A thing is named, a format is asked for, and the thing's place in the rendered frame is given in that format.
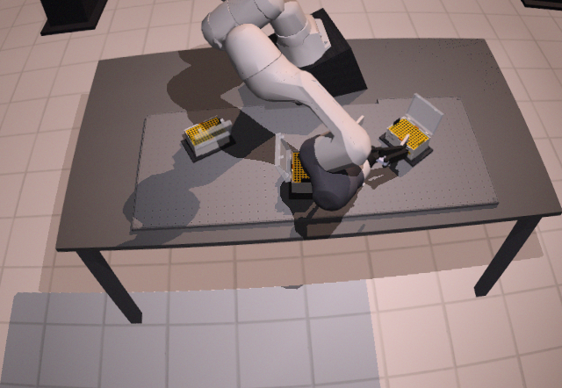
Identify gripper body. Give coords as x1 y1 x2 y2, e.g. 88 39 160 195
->
367 151 379 168

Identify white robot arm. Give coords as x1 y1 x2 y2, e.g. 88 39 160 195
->
201 0 371 212

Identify yellow tip rack insert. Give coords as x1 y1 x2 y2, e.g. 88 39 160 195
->
186 118 221 145
292 153 311 183
389 118 428 149

